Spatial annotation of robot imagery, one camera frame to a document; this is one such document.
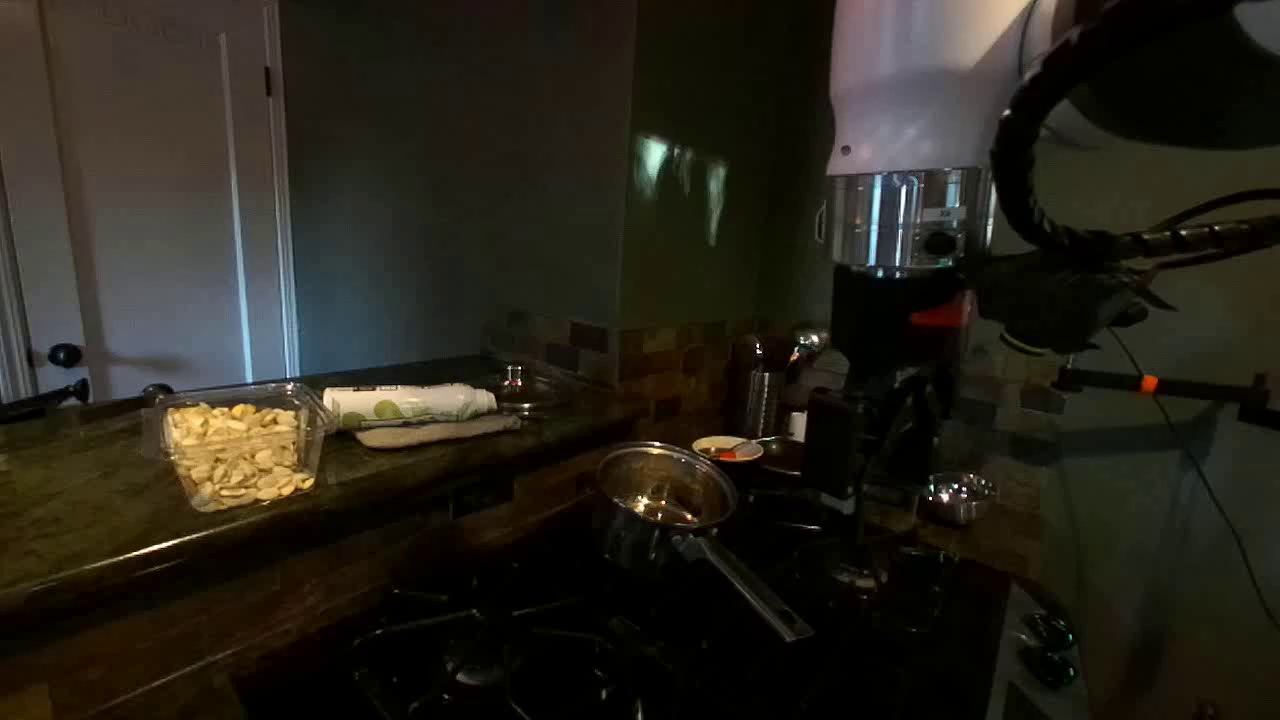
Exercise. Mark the flat white board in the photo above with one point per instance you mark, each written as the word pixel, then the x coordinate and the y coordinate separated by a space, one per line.
pixel 441 429

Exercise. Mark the dark glass bottle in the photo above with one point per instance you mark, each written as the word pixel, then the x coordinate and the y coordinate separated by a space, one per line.
pixel 761 392

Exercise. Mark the black camera mount rod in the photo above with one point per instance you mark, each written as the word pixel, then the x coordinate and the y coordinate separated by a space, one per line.
pixel 1172 384

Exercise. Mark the black gas stove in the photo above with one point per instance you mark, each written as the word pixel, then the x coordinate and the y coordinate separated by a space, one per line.
pixel 561 642

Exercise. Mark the dark door knob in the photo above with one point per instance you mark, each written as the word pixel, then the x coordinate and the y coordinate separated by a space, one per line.
pixel 64 358

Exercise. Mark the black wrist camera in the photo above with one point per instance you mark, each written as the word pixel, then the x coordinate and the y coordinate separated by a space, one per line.
pixel 1061 301

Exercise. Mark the glass container of pasta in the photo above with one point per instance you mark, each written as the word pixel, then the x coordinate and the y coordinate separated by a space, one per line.
pixel 240 452

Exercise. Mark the white panel door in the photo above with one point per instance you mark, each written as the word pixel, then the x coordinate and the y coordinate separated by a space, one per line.
pixel 144 184

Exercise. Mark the red object in bowl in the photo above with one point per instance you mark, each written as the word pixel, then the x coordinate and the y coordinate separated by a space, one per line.
pixel 724 452

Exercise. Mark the small metal bowl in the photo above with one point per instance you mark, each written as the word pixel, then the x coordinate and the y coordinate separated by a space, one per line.
pixel 953 498

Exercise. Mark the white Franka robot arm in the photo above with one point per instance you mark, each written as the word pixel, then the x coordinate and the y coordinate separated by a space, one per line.
pixel 923 80

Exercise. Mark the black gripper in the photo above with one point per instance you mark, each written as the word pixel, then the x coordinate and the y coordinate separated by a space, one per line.
pixel 898 324

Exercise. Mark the steel mixing bowl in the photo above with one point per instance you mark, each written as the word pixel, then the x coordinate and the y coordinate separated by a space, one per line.
pixel 666 484

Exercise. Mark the rolled white green-print towel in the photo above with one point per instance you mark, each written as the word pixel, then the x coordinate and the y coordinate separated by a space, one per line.
pixel 407 400

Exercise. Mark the white plate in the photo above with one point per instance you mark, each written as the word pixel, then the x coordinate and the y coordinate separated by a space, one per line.
pixel 724 450

